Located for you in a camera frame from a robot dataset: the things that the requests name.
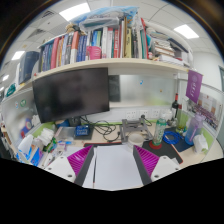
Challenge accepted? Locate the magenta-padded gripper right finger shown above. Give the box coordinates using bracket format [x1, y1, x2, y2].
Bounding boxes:
[132, 144, 183, 186]

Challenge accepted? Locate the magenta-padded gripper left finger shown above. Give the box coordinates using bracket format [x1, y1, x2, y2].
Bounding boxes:
[44, 144, 96, 187]

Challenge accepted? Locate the green-labelled clear drink bottle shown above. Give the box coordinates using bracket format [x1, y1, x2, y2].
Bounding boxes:
[152, 116, 168, 148]

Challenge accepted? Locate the purple translucent water bottle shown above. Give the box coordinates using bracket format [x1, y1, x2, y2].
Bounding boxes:
[184, 112, 205, 146]

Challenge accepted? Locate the black desk mat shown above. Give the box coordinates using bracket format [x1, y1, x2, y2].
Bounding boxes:
[141, 137, 185, 165]

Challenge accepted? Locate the flat round red coaster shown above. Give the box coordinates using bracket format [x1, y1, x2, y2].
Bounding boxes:
[148, 140, 164, 151]

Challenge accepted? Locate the white tissue stack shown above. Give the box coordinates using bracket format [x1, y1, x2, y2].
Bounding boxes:
[35, 127, 56, 147]

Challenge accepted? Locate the clear plastic box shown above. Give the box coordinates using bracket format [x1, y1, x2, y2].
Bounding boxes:
[55, 126, 78, 141]

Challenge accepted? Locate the small blue box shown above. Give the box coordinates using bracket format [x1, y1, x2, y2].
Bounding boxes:
[74, 124, 93, 138]

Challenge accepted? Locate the white paper sheet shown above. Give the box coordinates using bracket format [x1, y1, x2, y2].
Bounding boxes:
[82, 144, 145, 192]

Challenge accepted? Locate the grey metal laptop stand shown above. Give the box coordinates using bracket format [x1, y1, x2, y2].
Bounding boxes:
[119, 116, 155, 145]

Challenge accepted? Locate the dark wine bottle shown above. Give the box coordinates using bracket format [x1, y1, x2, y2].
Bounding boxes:
[171, 92, 180, 120]

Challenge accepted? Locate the black computer monitor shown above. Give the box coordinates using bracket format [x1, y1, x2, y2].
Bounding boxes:
[31, 67, 111, 124]

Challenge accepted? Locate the purple hanging flag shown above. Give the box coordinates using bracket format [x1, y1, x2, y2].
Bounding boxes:
[185, 69, 204, 105]

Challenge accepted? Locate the beige shelf with books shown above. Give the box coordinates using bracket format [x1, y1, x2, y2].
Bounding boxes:
[17, 5, 195, 85]

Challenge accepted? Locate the blue coiled cable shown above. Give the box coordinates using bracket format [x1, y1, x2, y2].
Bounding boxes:
[162, 130, 183, 146]

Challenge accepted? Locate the white wall socket strip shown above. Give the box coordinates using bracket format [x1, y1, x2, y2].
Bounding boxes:
[124, 108, 162, 121]

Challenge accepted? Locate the black cable bundle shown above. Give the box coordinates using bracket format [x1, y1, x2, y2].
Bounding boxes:
[84, 116, 123, 143]

